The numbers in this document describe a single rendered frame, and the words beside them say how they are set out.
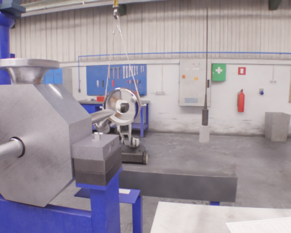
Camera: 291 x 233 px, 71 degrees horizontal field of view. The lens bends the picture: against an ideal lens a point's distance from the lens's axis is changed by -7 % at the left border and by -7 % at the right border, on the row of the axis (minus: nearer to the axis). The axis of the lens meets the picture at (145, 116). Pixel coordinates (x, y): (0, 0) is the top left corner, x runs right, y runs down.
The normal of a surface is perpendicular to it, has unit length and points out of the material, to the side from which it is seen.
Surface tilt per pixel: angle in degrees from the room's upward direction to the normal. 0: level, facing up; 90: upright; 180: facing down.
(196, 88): 90
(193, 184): 90
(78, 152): 90
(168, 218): 0
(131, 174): 90
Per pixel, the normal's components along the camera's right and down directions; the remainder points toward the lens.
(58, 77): -0.22, 0.14
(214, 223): 0.00, -0.99
